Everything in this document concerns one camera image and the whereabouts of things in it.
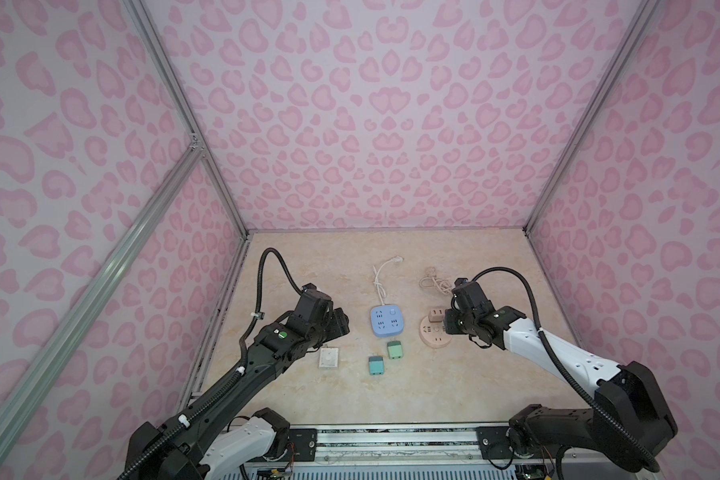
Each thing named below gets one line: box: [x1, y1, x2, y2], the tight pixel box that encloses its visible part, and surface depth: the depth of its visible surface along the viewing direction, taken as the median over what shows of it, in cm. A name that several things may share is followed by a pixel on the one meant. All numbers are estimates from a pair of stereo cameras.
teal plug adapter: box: [368, 356, 385, 375], surface depth 87 cm
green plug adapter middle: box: [387, 341, 403, 360], surface depth 90 cm
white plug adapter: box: [318, 347, 339, 368], surface depth 87 cm
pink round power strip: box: [419, 316, 452, 349], surface depth 92 cm
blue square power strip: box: [370, 305, 404, 338], surface depth 95 cm
